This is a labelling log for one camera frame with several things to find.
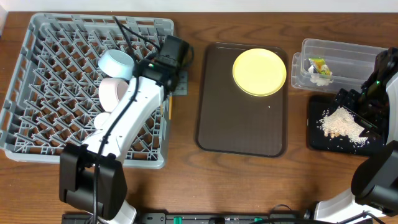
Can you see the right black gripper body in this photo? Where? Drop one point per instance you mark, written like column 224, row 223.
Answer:
column 370, row 107

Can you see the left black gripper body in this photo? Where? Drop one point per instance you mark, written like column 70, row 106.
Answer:
column 169, row 84

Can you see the rice food scraps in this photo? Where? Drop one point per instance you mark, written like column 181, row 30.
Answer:
column 341, row 123

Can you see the wooden chopstick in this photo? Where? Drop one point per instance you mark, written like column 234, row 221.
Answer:
column 170, row 106

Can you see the white tissue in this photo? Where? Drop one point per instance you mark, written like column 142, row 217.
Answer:
column 315, row 78

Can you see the light blue bowl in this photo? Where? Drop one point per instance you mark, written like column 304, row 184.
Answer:
column 117, row 64

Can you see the green orange snack wrapper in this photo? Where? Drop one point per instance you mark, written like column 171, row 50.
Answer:
column 318, row 65

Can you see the white cup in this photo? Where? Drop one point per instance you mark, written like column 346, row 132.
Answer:
column 100, row 119

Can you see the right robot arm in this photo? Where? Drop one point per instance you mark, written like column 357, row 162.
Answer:
column 373, row 191

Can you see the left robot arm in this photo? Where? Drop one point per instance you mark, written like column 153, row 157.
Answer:
column 91, row 176

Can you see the black waste tray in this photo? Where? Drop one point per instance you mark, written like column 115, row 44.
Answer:
column 317, row 109

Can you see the clear plastic bin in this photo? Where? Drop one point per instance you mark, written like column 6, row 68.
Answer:
column 351, row 64

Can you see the yellow plate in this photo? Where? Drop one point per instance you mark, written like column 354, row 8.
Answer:
column 259, row 72

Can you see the brown serving tray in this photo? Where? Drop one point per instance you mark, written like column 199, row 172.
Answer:
column 232, row 121

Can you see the grey plastic dish rack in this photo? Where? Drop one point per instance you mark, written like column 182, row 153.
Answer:
column 52, row 98

